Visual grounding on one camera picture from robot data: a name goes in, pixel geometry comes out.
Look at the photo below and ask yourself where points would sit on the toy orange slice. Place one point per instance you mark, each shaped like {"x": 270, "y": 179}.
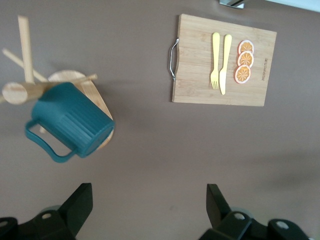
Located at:
{"x": 242, "y": 74}
{"x": 246, "y": 58}
{"x": 246, "y": 45}

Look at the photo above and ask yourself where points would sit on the wooden cup rack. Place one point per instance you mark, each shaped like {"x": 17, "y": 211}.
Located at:
{"x": 26, "y": 50}

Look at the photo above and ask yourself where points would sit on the grey metal bracket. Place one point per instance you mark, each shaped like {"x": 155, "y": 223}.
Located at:
{"x": 230, "y": 3}

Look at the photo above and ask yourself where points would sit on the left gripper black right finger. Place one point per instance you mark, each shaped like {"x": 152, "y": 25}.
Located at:
{"x": 225, "y": 227}

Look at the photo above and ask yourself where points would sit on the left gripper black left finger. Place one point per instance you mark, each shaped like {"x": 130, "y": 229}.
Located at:
{"x": 62, "y": 225}

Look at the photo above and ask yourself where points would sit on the brown table cover mat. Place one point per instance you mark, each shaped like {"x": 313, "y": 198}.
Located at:
{"x": 150, "y": 150}

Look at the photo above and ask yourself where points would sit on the yellow plastic fork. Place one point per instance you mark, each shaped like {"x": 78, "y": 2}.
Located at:
{"x": 215, "y": 55}

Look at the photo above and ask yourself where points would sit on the yellow plastic knife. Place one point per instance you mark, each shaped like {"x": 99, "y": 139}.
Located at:
{"x": 225, "y": 62}

